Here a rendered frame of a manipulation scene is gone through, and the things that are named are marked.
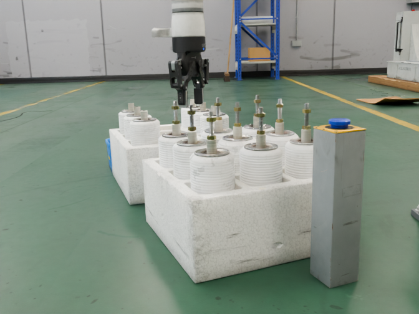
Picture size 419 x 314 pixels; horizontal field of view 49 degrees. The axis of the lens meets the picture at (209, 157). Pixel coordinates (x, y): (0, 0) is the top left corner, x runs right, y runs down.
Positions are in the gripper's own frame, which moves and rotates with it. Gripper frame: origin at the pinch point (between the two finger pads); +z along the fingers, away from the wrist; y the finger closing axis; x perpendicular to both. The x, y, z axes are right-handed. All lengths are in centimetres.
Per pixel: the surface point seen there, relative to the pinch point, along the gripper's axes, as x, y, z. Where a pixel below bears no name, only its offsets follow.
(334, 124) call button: -34.3, -4.5, 3.0
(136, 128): 33.1, 20.6, 11.9
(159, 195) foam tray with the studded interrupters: 7.8, -3.7, 23.2
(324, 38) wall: 154, 645, -20
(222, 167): -13.3, -9.9, 12.3
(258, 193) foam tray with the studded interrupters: -19.7, -6.5, 18.0
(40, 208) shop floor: 57, 0, 35
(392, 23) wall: 63, 697, -41
